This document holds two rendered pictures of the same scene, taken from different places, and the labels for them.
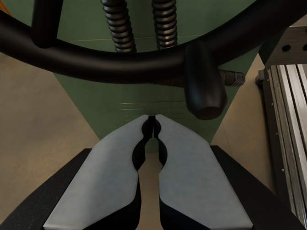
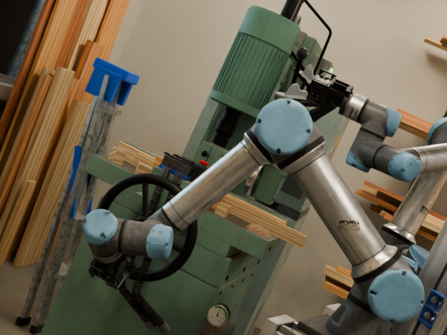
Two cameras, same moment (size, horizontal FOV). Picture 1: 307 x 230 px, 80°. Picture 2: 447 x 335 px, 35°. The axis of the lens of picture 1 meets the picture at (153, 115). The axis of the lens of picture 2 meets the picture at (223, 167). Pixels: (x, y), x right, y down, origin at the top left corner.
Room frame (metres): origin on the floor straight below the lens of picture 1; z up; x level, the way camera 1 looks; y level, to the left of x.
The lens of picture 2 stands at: (-1.72, -0.41, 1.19)
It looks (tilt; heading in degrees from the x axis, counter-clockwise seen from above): 4 degrees down; 9
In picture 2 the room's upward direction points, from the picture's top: 25 degrees clockwise
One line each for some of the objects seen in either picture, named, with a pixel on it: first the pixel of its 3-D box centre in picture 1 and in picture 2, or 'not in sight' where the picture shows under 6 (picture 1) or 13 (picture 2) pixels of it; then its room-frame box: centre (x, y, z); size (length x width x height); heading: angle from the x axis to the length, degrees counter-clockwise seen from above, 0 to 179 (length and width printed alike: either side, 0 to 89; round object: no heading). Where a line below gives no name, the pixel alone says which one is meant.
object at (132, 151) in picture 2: not in sight; (197, 187); (0.49, -0.01, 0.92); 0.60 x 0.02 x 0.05; 86
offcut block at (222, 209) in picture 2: not in sight; (222, 209); (0.32, -0.13, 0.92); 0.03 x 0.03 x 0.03; 88
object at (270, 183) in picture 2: not in sight; (266, 183); (0.64, -0.18, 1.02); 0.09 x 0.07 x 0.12; 86
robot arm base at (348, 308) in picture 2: not in sight; (363, 321); (-0.01, -0.59, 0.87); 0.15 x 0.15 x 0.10
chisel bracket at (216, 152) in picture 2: not in sight; (213, 159); (0.49, -0.02, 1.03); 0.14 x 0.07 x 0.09; 176
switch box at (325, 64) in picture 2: not in sight; (315, 81); (0.78, -0.18, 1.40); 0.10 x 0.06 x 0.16; 176
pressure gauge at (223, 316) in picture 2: not in sight; (217, 317); (0.24, -0.26, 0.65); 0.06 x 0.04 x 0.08; 86
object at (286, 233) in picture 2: not in sight; (217, 199); (0.46, -0.08, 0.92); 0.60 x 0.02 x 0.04; 86
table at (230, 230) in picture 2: not in sight; (178, 204); (0.36, 0.00, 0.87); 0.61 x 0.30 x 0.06; 86
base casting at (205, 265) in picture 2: not in sight; (187, 234); (0.59, -0.02, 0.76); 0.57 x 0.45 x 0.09; 176
